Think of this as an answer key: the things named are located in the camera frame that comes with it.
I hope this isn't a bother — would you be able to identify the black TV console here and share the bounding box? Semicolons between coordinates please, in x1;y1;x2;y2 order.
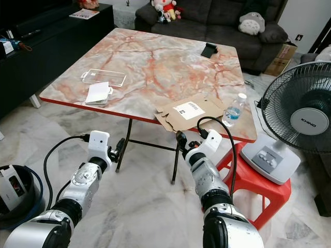
0;4;115;119

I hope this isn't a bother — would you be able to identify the flat white box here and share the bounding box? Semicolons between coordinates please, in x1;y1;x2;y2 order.
85;82;113;106

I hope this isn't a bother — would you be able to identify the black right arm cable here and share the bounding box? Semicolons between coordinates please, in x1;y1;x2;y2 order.
197;116;238;197

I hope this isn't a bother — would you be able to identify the brown cardboard box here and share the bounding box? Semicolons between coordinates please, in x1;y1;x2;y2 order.
264;43;298;77

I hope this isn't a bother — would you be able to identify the grey Totoro plush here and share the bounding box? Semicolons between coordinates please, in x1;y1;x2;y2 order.
239;11;266;36

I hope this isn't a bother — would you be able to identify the red figurine toy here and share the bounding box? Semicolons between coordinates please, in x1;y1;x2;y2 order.
78;0;100;10

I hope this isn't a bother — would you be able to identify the black remote control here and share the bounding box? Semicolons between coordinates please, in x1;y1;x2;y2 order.
21;29;42;39

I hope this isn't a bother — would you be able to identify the dark grey fabric sofa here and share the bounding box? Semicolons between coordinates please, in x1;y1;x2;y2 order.
134;0;298;73

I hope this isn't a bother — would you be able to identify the red white booklet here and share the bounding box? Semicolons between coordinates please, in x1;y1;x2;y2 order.
69;9;100;20

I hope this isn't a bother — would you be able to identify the blue white small box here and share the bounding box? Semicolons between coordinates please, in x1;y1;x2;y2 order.
1;39;15;55

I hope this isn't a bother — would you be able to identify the white electric fan black grille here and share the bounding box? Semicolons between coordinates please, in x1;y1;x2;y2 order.
239;61;331;185

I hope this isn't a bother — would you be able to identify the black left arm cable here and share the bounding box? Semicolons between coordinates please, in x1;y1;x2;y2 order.
43;133;88;211

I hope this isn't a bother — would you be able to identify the boy doll plush red shirt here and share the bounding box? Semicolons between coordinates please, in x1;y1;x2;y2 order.
151;0;184;24

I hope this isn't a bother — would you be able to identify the clear plastic water bottle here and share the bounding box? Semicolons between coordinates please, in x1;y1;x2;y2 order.
221;92;247;128

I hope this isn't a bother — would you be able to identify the brown cardboard packaging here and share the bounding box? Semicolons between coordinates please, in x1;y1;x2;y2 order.
154;96;228;132

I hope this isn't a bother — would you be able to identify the marble pattern folding table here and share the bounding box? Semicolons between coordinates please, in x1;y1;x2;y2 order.
39;27;258;185

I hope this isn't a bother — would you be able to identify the white carton with black print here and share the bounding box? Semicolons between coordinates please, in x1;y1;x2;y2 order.
0;165;27;211

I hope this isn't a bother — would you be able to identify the black round rubbish bin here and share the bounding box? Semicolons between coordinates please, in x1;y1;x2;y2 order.
0;164;43;230

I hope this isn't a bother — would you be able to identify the clear plastic tray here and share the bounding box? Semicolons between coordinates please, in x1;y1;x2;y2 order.
81;69;127;87

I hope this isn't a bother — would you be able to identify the black flat television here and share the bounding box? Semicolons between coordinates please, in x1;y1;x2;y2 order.
0;0;78;37

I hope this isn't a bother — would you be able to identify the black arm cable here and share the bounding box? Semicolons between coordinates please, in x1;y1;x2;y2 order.
197;116;238;197
43;133;88;211

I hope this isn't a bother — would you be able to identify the red plastic stool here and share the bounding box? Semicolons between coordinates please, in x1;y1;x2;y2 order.
216;142;292;229

